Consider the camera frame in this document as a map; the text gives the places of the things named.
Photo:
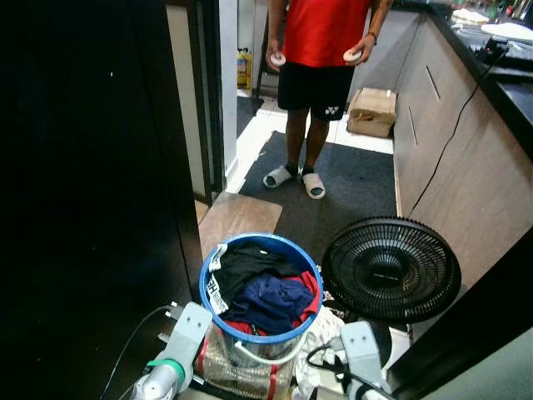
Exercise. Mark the dark grey floor mat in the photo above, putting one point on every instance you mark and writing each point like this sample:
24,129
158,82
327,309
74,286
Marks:
350,192

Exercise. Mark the white printed garment strip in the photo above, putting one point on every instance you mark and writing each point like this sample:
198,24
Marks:
215,297

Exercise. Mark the person in red shirt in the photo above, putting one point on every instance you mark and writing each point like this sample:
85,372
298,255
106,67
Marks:
321,33

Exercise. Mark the blue round laundry basket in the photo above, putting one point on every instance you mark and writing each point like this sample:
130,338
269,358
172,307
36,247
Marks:
205,287

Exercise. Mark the brown cardboard box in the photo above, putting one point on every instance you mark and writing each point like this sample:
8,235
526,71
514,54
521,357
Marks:
373,112

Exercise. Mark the red garment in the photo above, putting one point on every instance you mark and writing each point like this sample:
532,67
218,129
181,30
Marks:
313,287

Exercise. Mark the wood counter with black top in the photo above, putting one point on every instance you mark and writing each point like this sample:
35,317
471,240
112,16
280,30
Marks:
475,167

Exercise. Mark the clear plastic bag red stripe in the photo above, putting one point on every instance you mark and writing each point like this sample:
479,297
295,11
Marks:
233,368

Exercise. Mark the black electric fan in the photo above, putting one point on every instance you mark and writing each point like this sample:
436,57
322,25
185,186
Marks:
391,271

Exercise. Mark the white plate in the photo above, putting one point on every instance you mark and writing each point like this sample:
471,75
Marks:
508,32

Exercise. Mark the navy blue garment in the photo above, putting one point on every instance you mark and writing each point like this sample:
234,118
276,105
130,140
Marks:
271,302

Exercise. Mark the brown floor mat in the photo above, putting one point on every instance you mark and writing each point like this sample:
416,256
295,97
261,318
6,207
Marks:
237,221

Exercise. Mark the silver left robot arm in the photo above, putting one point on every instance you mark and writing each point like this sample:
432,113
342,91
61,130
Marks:
160,382

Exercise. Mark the white plastic bag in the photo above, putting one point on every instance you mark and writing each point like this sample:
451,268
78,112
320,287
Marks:
321,329

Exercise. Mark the white slipper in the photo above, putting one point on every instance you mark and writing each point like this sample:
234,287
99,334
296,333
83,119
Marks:
278,177
313,185

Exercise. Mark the black garment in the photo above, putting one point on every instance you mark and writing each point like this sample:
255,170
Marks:
250,262

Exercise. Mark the tall black appliance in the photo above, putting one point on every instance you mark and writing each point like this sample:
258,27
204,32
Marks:
83,183

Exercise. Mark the yellow bottle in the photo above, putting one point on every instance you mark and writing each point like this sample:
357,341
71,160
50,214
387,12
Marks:
244,71

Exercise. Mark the black framed grey panel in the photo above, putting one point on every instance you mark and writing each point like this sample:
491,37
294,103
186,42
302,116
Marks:
500,375

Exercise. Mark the white round hand controller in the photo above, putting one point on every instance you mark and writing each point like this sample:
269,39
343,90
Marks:
277,59
353,56

